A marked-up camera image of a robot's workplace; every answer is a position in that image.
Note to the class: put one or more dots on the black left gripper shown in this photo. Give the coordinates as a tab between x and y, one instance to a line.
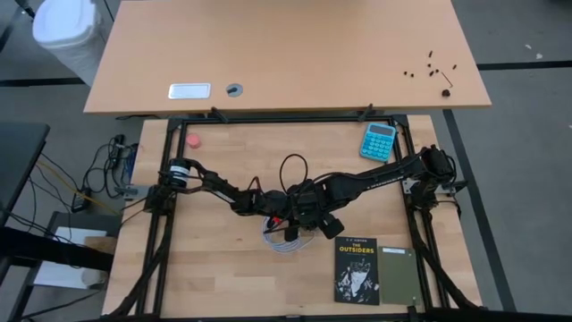
277	206

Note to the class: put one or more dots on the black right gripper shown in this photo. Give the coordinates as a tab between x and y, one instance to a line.
326	210

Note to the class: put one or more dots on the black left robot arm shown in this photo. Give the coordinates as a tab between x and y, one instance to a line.
214	183

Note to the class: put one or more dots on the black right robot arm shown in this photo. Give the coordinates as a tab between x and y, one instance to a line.
389	176

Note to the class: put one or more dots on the black Outsiders paperback book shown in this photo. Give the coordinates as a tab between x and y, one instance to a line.
356	273

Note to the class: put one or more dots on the teal calculator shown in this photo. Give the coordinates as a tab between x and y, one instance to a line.
378	142

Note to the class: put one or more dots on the olive green notebook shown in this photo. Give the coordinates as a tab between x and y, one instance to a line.
400	277

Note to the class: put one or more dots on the small pink cup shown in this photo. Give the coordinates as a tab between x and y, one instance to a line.
193	141

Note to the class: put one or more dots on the light wooden desk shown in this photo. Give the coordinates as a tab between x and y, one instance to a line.
286	44

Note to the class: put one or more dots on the black power plug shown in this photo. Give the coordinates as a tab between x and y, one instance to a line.
120	143

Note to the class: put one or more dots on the black allen key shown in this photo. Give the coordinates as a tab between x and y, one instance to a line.
447	79

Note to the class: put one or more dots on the black power adapter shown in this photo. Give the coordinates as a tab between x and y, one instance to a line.
81	203

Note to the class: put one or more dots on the white board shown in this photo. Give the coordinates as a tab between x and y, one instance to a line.
58	277

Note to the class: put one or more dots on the black metal beam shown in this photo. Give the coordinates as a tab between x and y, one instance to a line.
44	250

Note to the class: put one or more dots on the black side table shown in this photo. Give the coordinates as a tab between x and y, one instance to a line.
22	156

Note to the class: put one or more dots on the white trash bin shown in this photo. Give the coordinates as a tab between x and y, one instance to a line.
67	27

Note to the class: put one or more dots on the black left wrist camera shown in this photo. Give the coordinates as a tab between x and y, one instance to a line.
295	190

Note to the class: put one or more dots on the black aluminium table frame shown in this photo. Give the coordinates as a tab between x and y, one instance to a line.
286	120

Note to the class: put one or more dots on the black frame clamp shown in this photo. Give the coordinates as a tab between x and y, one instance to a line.
365	112
219	115

